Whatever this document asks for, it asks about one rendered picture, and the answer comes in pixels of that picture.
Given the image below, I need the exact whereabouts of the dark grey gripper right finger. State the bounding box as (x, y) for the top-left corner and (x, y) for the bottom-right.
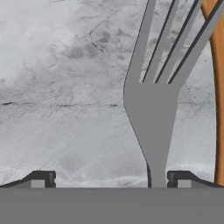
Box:
(166, 170), (224, 189)

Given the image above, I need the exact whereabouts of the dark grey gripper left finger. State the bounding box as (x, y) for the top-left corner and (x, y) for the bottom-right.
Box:
(0, 170), (57, 189)

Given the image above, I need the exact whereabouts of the grey metal fork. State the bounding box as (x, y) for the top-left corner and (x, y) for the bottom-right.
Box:
(122, 0), (224, 189)

